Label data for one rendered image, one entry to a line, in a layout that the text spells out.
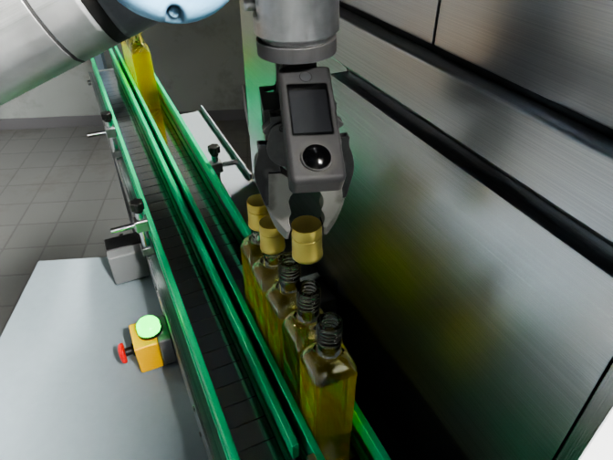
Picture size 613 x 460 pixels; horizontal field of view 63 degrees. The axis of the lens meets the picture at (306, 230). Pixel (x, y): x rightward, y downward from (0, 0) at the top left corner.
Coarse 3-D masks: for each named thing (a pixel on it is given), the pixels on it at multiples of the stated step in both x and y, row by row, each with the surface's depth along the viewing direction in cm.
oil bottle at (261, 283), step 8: (256, 264) 71; (264, 264) 70; (256, 272) 71; (264, 272) 70; (272, 272) 70; (256, 280) 72; (264, 280) 70; (272, 280) 70; (256, 288) 73; (264, 288) 70; (256, 296) 74; (264, 296) 71; (256, 304) 76; (264, 304) 72; (256, 312) 77; (264, 312) 73; (256, 320) 79; (264, 320) 74; (264, 328) 75; (264, 336) 77
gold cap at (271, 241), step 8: (264, 216) 68; (264, 224) 67; (272, 224) 67; (264, 232) 66; (272, 232) 66; (264, 240) 67; (272, 240) 67; (280, 240) 67; (264, 248) 68; (272, 248) 68; (280, 248) 68
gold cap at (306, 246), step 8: (304, 216) 55; (312, 216) 55; (296, 224) 54; (304, 224) 54; (312, 224) 54; (320, 224) 54; (296, 232) 53; (304, 232) 53; (312, 232) 53; (320, 232) 54; (296, 240) 54; (304, 240) 53; (312, 240) 53; (320, 240) 54; (296, 248) 54; (304, 248) 54; (312, 248) 54; (320, 248) 55; (296, 256) 55; (304, 256) 55; (312, 256) 55; (320, 256) 56; (304, 264) 55
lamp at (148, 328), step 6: (144, 318) 94; (150, 318) 94; (156, 318) 95; (138, 324) 93; (144, 324) 93; (150, 324) 93; (156, 324) 94; (138, 330) 93; (144, 330) 93; (150, 330) 93; (156, 330) 94; (144, 336) 93; (150, 336) 93; (156, 336) 94
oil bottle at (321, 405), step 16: (304, 352) 60; (304, 368) 60; (320, 368) 57; (336, 368) 57; (352, 368) 58; (304, 384) 62; (320, 384) 57; (336, 384) 58; (352, 384) 60; (304, 400) 64; (320, 400) 59; (336, 400) 60; (352, 400) 62; (304, 416) 66; (320, 416) 61; (336, 416) 62; (352, 416) 65; (320, 432) 63; (336, 432) 65; (320, 448) 66; (336, 448) 67
